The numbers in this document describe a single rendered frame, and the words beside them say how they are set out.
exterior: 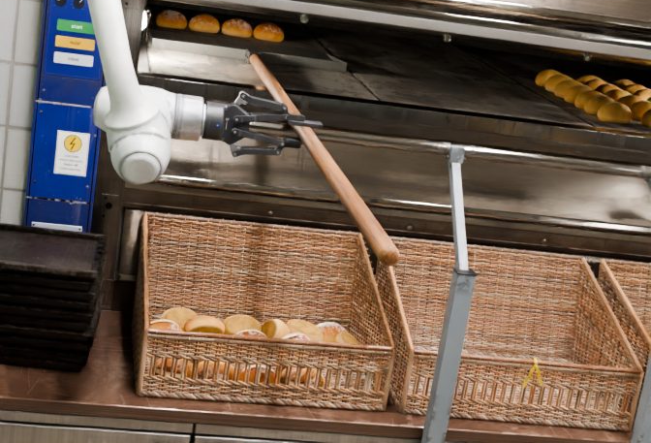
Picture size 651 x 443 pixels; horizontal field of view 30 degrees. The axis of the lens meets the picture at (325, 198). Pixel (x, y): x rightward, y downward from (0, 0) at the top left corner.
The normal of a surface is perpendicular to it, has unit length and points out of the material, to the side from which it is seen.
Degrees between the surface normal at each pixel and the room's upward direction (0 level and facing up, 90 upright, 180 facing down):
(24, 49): 90
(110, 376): 0
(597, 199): 70
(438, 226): 90
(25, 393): 0
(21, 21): 90
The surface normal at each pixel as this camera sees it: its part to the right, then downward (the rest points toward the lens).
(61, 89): 0.15, 0.26
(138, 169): 0.14, 0.62
